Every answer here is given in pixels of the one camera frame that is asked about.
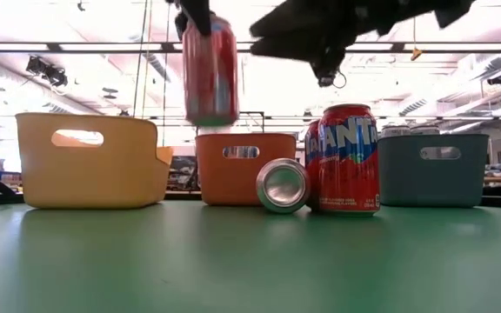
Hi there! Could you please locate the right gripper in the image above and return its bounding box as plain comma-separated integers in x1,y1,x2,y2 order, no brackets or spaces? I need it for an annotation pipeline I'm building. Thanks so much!
250,0,478,75

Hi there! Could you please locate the black overhead frame bar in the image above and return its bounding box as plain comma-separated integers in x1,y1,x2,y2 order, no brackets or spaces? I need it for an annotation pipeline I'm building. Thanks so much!
0,41,501,56

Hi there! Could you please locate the white can black top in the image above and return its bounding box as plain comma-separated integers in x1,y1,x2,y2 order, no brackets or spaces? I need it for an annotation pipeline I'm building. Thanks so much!
379,124,411,138
410,123,441,137

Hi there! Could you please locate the black ceiling spotlight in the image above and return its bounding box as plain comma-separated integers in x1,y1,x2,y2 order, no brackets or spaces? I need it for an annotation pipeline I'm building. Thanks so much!
24,55,70,88

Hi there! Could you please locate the yellow plastic bin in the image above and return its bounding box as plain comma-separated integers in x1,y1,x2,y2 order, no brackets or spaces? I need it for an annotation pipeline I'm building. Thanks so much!
15,111,174,210

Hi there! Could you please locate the blue plastic bin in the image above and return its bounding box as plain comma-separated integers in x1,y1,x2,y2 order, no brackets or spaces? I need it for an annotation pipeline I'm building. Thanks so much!
377,133,491,209

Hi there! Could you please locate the orange plastic bin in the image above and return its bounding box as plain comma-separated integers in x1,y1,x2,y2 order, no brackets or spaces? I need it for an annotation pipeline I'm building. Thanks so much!
195,132,298,207

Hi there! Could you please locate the silver can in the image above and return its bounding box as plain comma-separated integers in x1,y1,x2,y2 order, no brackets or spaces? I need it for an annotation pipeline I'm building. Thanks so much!
255,157,311,215

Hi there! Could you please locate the black overhead camera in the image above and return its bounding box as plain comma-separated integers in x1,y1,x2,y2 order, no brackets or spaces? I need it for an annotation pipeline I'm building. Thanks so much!
315,69,348,90

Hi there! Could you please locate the red Fanta can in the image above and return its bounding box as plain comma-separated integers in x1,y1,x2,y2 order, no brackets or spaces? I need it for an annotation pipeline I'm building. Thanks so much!
303,119,324,212
181,15,241,128
317,103,382,217

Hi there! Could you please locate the green table mat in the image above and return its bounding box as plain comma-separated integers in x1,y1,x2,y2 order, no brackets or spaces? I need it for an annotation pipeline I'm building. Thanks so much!
0,200,501,313

